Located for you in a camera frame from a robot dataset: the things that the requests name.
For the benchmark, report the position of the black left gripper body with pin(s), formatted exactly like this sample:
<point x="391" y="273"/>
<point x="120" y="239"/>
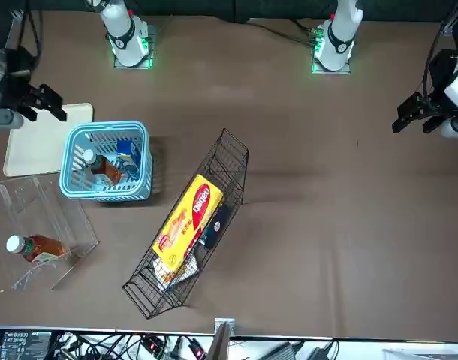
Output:
<point x="439" y="105"/>

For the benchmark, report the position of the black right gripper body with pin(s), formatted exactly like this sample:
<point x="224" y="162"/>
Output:
<point x="15" y="88"/>

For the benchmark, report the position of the amber tea bottle white cap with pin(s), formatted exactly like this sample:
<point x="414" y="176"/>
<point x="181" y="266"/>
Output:
<point x="45" y="247"/>
<point x="107" y="170"/>

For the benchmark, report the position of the blue Oreo cookie box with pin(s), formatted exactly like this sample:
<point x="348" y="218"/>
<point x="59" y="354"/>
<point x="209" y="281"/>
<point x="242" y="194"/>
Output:
<point x="129" y="157"/>

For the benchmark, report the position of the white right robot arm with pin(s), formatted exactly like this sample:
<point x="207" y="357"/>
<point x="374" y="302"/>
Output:
<point x="122" y="37"/>

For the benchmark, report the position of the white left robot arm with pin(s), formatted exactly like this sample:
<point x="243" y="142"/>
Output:
<point x="341" y="33"/>

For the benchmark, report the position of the clear acrylic beverage shelf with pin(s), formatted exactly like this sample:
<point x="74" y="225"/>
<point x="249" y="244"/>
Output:
<point x="45" y="210"/>

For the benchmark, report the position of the light blue plastic shopping basket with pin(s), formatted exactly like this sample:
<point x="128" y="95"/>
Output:
<point x="142" y="187"/>

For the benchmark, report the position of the yellow snack box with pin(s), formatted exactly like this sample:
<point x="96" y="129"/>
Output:
<point x="191" y="217"/>

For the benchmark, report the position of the beige plastic tray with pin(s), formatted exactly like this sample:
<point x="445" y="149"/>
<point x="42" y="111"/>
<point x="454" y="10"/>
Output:
<point x="34" y="150"/>

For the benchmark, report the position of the dark chocolate cookie box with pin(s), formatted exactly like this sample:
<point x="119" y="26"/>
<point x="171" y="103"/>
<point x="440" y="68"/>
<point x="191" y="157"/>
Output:
<point x="216" y="227"/>

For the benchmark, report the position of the white orange cracker box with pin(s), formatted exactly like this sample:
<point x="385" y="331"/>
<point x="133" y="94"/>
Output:
<point x="169" y="275"/>

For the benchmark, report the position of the black labelled power adapter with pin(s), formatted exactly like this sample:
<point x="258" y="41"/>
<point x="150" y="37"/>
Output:
<point x="22" y="345"/>

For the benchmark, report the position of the dark power adapter brick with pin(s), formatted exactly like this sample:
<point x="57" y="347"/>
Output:
<point x="323" y="352"/>
<point x="283" y="352"/>

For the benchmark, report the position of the black plug with red light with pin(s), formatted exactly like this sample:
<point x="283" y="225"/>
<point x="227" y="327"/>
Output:
<point x="199" y="350"/>
<point x="152" y="345"/>

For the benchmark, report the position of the aluminium frame post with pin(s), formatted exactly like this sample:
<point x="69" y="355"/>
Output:
<point x="223" y="337"/>

